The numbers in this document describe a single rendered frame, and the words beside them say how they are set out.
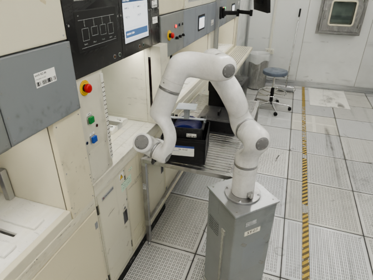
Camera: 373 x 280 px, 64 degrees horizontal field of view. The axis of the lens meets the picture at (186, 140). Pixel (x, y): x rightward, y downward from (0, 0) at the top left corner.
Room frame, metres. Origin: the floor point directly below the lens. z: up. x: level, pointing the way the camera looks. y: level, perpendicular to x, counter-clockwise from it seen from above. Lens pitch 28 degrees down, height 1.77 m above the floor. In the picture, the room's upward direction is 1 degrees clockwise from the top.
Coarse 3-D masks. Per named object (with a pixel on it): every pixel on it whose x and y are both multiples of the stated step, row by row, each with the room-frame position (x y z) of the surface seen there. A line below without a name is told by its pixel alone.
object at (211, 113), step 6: (204, 108) 2.22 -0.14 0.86; (210, 108) 2.21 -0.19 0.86; (216, 108) 2.22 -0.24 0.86; (222, 108) 2.22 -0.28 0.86; (204, 114) 2.09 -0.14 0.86; (210, 114) 2.09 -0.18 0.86; (216, 114) 2.09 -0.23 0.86; (222, 114) 2.10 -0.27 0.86; (210, 120) 2.00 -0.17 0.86; (216, 120) 2.00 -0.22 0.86; (222, 120) 2.00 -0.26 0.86; (228, 120) 2.00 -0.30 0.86; (210, 126) 1.99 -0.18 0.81; (216, 126) 1.98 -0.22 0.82; (222, 126) 1.96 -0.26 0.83; (228, 126) 1.95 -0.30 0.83; (210, 132) 1.99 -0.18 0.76; (216, 132) 1.98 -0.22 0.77; (222, 132) 1.96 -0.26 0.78; (228, 132) 1.95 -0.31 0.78
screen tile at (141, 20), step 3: (138, 3) 1.76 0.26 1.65; (141, 3) 1.79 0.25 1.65; (138, 6) 1.76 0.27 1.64; (141, 6) 1.79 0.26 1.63; (138, 9) 1.75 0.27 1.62; (141, 9) 1.79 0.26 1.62; (144, 9) 1.82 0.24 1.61; (144, 12) 1.82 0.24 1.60; (144, 15) 1.82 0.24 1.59; (138, 18) 1.75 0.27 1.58; (141, 18) 1.78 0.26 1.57; (144, 18) 1.82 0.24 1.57; (138, 21) 1.75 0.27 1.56; (141, 21) 1.78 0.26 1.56; (144, 21) 1.82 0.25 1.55; (138, 24) 1.74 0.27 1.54
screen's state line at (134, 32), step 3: (141, 27) 1.77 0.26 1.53; (144, 27) 1.81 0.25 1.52; (147, 27) 1.85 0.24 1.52; (132, 30) 1.67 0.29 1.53; (135, 30) 1.71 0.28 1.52; (138, 30) 1.74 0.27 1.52; (141, 30) 1.77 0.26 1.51; (144, 30) 1.81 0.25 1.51; (147, 30) 1.85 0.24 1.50; (126, 33) 1.61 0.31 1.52; (129, 33) 1.64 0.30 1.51; (132, 33) 1.67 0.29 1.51; (135, 33) 1.71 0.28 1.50; (138, 33) 1.74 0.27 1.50; (126, 36) 1.61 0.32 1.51; (129, 36) 1.64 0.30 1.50; (132, 36) 1.67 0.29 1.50
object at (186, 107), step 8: (184, 104) 1.73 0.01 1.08; (192, 104) 1.73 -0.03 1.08; (184, 112) 1.69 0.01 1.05; (176, 120) 1.81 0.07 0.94; (200, 120) 1.68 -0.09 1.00; (176, 128) 1.61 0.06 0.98; (184, 128) 1.60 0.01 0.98; (192, 128) 1.60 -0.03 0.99; (184, 136) 1.60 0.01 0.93; (192, 136) 1.60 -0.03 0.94; (200, 136) 1.59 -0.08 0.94
